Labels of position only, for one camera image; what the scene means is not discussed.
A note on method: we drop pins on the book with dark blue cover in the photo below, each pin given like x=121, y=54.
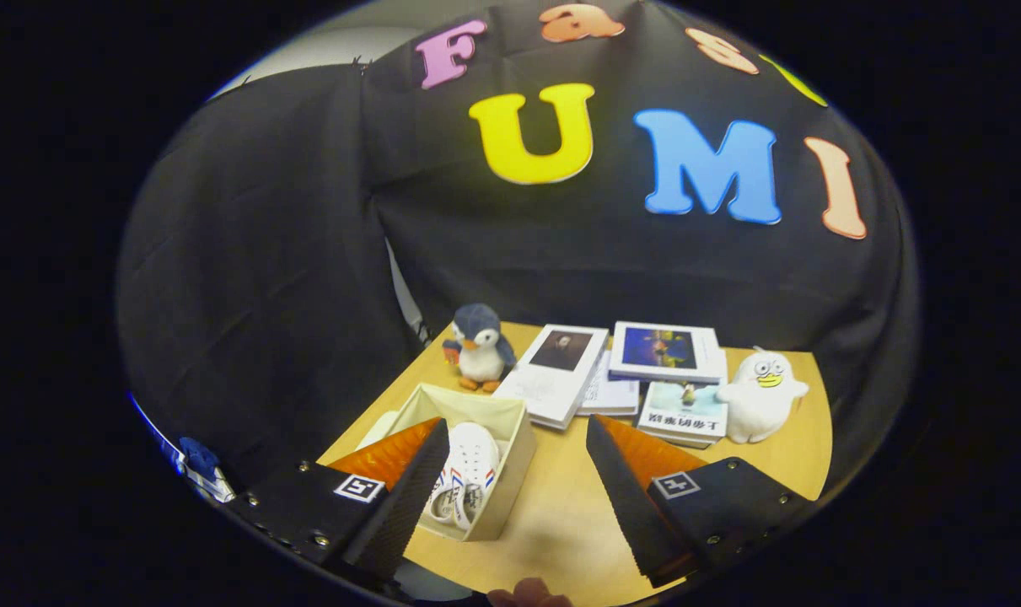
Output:
x=666, y=350

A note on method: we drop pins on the plain white text book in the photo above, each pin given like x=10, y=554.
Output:
x=611, y=392

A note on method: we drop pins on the grey penguin plush toy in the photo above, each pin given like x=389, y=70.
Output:
x=480, y=350

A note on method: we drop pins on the beige fabric storage box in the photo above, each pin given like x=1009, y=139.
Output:
x=514, y=464

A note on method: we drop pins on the white shoe with stripes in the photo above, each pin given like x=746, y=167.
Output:
x=439, y=506
x=475, y=451

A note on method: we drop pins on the black backdrop cloth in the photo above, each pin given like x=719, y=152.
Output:
x=291, y=219

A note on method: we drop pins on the white book with portrait cover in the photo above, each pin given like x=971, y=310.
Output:
x=552, y=379

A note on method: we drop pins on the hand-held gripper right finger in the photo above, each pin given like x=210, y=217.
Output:
x=632, y=506

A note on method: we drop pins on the blue soft object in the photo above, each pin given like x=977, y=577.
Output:
x=198, y=459

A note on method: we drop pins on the white duck plush toy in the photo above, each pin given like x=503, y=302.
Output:
x=759, y=405

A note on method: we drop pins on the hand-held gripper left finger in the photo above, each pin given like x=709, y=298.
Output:
x=400, y=506

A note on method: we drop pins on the book with teal cover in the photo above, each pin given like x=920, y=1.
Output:
x=683, y=413

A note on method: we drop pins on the white desk equipment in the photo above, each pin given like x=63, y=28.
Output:
x=211, y=489

